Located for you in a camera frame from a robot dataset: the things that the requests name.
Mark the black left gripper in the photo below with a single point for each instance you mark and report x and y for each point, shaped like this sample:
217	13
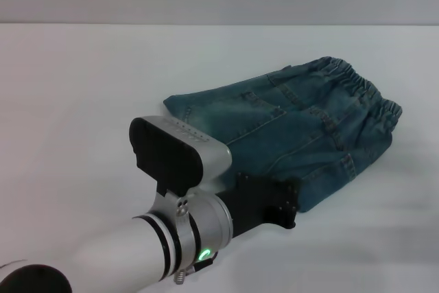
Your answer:
255	204

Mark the blue denim shorts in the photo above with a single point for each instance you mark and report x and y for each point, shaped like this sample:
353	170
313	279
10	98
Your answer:
308	128

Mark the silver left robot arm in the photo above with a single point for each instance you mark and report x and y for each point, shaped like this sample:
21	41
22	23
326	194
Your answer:
137	248

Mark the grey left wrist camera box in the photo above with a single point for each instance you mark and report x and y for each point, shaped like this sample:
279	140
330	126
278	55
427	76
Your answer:
178	155

